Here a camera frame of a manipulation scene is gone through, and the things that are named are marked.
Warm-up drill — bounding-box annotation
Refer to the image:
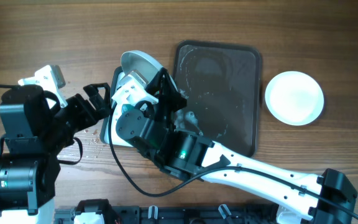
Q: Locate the white plate blue smear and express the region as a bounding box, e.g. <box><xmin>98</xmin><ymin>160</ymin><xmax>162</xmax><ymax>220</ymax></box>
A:
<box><xmin>264</xmin><ymin>71</ymin><xmax>324</xmax><ymax>126</ymax></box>

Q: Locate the green yellow sponge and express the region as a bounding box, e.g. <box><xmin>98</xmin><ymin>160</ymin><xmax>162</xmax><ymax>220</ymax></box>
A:
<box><xmin>121</xmin><ymin>104</ymin><xmax>134</xmax><ymax>114</ymax></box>

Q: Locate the brown plastic tray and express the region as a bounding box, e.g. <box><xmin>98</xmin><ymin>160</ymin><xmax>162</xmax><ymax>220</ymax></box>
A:
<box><xmin>173</xmin><ymin>40</ymin><xmax>262</xmax><ymax>157</ymax></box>

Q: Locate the white plate blue streak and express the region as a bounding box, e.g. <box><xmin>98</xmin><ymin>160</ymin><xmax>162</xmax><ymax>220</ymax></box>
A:
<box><xmin>116</xmin><ymin>50</ymin><xmax>163</xmax><ymax>93</ymax></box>

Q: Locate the black tray with white liner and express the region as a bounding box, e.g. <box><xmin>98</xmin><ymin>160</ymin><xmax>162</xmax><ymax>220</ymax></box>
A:
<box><xmin>100</xmin><ymin>67</ymin><xmax>132</xmax><ymax>147</ymax></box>

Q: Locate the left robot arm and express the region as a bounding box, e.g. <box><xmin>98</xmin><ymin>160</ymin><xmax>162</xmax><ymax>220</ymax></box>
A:
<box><xmin>0</xmin><ymin>83</ymin><xmax>111</xmax><ymax>223</ymax></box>

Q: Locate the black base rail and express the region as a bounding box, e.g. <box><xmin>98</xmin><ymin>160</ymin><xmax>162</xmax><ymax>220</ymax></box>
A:
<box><xmin>53</xmin><ymin>199</ymin><xmax>278</xmax><ymax>224</ymax></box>

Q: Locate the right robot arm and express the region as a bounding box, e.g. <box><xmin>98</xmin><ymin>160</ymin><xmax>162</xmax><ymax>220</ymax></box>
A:
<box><xmin>109</xmin><ymin>68</ymin><xmax>357</xmax><ymax>223</ymax></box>

